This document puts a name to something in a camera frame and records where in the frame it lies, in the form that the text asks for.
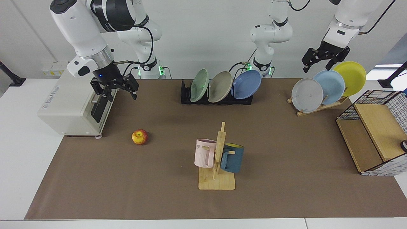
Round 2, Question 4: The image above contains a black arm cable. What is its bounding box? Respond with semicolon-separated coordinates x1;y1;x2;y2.
288;0;396;35
91;0;155;77

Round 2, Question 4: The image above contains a light blue plate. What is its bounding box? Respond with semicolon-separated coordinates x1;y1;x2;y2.
313;70;345;105

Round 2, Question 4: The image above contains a white wall socket box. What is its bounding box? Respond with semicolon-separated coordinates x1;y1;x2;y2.
41;61;70;77

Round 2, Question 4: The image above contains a brown table cloth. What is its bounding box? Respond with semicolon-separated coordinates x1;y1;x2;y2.
24;78;407;220

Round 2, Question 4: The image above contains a grey plate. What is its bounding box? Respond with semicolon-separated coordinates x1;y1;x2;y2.
291;78;324;113

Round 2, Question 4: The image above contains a wooden plate rack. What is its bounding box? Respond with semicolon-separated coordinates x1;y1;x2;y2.
287;95;349;117

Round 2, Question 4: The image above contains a black dish rack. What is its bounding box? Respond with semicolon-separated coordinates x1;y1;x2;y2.
181;80;254;105

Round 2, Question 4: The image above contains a pink cup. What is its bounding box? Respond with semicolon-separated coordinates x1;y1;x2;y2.
194;139;217;168

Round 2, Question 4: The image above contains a wire basket with wooden floor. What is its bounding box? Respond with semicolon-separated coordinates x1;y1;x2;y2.
336;90;407;176

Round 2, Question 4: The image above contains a beige plate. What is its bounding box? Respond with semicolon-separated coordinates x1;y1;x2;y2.
208;71;233;103

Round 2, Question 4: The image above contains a dark blue cup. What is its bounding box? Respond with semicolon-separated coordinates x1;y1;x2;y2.
220;143;245;174

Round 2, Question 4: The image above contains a pale green plate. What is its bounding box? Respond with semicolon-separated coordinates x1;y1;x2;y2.
190;68;210;102

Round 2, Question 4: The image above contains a red yellow apple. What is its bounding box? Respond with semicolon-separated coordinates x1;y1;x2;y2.
132;129;148;145

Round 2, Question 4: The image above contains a yellow plate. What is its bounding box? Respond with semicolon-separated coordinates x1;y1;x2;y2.
333;61;367;97

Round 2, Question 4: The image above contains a black clamp stand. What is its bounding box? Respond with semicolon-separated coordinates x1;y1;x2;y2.
378;61;407;89
0;61;26;87

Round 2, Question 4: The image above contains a wooden cup stand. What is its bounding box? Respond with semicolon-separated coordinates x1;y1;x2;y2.
198;122;236;191

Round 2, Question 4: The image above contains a pale toaster oven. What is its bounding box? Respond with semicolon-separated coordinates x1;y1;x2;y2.
37;68;120;139

